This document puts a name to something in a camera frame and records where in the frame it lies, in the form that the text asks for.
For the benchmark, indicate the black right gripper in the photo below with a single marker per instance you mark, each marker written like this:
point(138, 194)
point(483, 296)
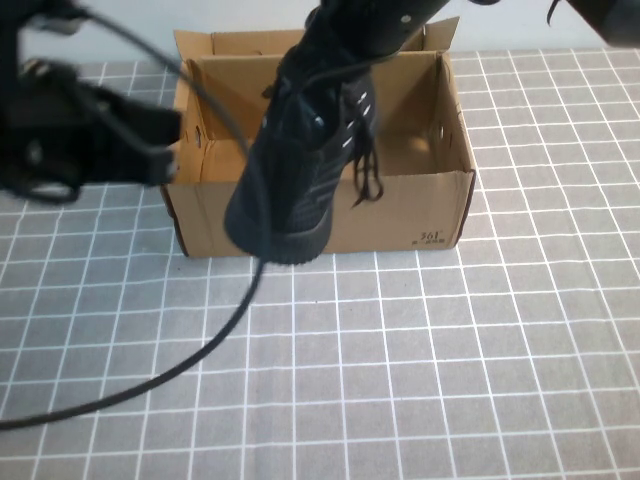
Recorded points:
point(335, 52)

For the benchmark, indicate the brown cardboard shoe box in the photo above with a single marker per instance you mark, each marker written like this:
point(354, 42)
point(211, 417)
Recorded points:
point(410, 215)

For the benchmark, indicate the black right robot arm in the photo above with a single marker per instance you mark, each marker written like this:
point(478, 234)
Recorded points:
point(415, 10)

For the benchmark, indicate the black mesh sneaker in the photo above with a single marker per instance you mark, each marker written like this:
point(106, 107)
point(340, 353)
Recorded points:
point(290, 200)

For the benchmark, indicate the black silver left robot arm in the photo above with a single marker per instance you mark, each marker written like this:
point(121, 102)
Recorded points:
point(30, 150)

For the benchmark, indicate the grey white-grid tablecloth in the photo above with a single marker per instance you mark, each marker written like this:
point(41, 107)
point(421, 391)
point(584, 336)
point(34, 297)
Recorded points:
point(450, 350)

